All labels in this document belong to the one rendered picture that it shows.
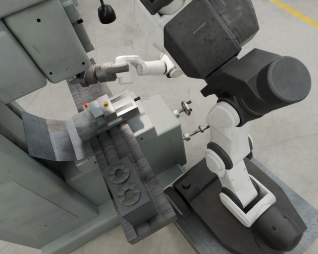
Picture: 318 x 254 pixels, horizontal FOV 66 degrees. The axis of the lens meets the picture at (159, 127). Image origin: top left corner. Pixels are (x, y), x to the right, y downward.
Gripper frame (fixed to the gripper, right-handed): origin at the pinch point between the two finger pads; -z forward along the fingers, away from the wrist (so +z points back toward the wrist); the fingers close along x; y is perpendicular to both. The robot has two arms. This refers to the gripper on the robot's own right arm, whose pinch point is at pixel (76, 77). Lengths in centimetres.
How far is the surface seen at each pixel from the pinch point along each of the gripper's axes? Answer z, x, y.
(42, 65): -2.6, 12.2, -19.1
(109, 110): 8.7, 4.7, 21.9
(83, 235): -37, 50, 105
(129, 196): 24, 54, 14
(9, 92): -16.0, 20.8, -15.6
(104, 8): 20.8, -11.7, -23.1
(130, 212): 24, 60, 15
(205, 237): 50, 59, 84
